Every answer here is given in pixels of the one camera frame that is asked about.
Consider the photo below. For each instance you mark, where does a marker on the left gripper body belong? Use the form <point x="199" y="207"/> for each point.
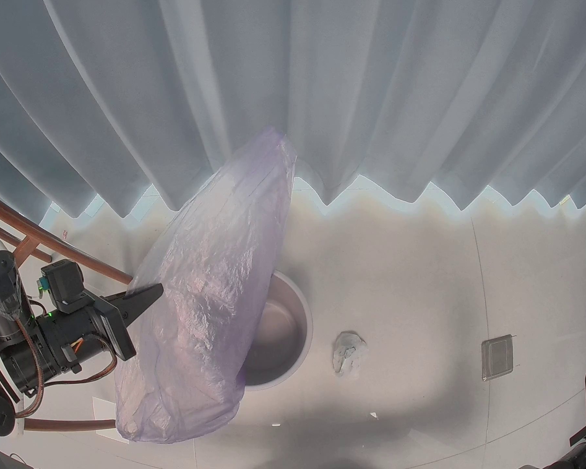
<point x="78" y="335"/>

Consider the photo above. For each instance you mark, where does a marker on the purple plastic bag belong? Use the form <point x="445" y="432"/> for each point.
<point x="200" y="286"/>

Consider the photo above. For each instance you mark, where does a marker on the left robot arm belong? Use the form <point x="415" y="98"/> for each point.
<point x="0" y="286"/>

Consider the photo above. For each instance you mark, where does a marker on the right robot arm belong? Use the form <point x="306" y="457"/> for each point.
<point x="581" y="461"/>

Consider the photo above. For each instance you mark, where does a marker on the white trash bin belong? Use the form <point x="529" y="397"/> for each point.
<point x="285" y="330"/>

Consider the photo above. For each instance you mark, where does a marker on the white cushioned wooden chair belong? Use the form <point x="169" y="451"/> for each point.
<point x="68" y="425"/>

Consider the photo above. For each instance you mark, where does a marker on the crumpled white paper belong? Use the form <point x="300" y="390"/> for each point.
<point x="349" y="354"/>

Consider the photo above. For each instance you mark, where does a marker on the white curtain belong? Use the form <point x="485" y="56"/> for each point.
<point x="322" y="66"/>

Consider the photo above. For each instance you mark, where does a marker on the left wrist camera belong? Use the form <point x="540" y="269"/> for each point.
<point x="63" y="281"/>

